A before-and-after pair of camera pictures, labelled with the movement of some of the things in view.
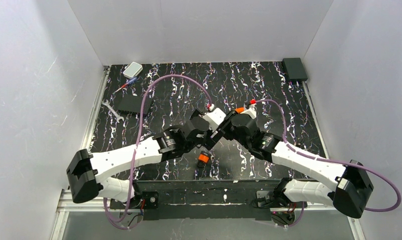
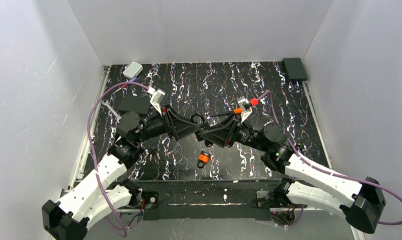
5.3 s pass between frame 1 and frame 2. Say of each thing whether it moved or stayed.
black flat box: stayed
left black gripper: moved
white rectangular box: stayed
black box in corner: stayed
